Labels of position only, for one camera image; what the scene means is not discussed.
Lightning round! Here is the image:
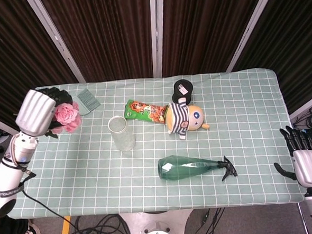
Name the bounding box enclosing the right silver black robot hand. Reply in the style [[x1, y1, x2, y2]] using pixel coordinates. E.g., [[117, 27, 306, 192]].
[[272, 124, 312, 190]]

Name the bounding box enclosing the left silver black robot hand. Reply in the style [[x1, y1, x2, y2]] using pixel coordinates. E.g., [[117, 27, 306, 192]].
[[13, 86, 76, 138]]

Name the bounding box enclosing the pink artificial flower bouquet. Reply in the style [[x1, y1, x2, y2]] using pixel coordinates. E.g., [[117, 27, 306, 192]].
[[45, 101, 83, 139]]

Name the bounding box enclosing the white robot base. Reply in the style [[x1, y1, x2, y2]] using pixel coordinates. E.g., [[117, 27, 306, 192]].
[[119, 209, 193, 234]]

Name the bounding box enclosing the clear glass cup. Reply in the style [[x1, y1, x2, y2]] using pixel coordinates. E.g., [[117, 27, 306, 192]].
[[107, 114, 136, 152]]

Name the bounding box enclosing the small teal hand brush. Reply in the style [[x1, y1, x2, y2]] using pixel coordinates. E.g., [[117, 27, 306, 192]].
[[76, 88, 102, 116]]

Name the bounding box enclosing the green snack bag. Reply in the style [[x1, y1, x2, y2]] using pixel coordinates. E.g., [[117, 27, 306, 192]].
[[122, 97, 170, 128]]

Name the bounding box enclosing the black trouser leg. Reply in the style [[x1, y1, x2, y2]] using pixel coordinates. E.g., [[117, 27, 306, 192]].
[[0, 214, 30, 234]]

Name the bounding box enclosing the green plastic spray bottle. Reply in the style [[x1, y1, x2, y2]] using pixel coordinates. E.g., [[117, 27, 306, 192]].
[[158, 151, 239, 186]]

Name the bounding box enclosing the yellow plush toy striped shirt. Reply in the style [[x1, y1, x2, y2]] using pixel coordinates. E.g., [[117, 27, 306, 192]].
[[164, 95, 211, 141]]

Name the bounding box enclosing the black cylindrical can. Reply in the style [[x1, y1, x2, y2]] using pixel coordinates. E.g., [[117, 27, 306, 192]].
[[171, 78, 194, 105]]

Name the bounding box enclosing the green checked tablecloth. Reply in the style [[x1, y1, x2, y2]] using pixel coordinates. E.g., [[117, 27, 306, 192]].
[[10, 65, 310, 220]]

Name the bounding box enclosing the grey screen frame post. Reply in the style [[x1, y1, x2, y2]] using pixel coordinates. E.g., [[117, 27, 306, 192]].
[[148, 0, 169, 78], [26, 0, 86, 86], [222, 0, 291, 73]]

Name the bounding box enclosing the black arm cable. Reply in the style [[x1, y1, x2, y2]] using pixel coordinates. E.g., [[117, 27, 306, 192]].
[[17, 167, 73, 229]]

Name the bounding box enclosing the floor cable bundle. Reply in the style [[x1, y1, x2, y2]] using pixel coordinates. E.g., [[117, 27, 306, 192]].
[[47, 212, 133, 234]]

